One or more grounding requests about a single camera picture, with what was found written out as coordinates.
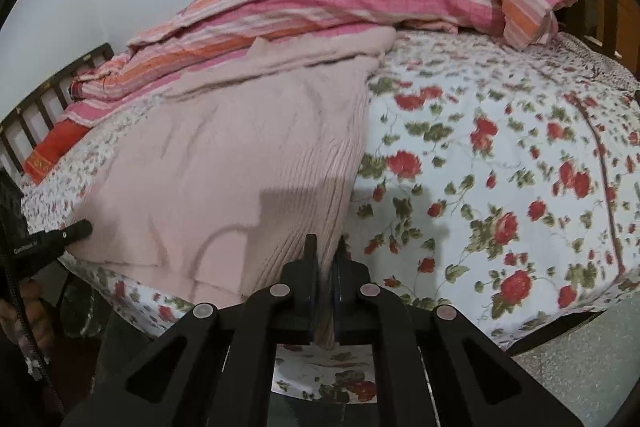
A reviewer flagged pink knit sweater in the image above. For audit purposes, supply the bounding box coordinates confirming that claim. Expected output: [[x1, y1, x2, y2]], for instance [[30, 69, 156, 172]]
[[64, 25, 399, 348]]

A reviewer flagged person's left hand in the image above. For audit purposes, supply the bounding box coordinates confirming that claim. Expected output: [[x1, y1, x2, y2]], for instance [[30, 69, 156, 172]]
[[0, 280, 54, 357]]

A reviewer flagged red pillow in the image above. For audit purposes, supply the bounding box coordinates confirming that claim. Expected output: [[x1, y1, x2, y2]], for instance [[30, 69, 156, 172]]
[[23, 119, 90, 185]]

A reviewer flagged dark wooden headboard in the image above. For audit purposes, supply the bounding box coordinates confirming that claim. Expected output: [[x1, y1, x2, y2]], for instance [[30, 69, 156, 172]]
[[1, 42, 114, 184]]

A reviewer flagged pink striped quilt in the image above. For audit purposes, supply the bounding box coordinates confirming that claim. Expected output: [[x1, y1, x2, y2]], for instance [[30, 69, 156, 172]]
[[63, 0, 577, 128]]

